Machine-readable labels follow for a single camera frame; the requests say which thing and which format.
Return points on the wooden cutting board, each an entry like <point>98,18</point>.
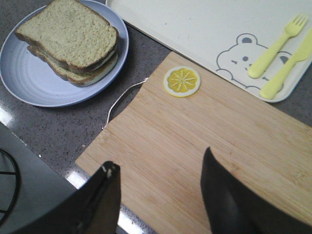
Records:
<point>159,141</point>

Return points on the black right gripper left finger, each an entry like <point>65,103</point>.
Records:
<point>92,209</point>

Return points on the white bear tray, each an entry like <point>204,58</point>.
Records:
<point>223,36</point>

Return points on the yellow plastic knife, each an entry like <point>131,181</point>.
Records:
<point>274,85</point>

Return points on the light blue plate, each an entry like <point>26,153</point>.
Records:
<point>31,80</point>

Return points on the bread slice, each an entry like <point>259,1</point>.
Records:
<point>73,35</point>
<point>74,78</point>

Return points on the lemon slice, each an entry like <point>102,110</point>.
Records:
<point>182,81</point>

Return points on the yellow plastic fork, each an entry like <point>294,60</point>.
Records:
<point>292,29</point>

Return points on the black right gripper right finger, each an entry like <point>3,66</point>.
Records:
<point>232,208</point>

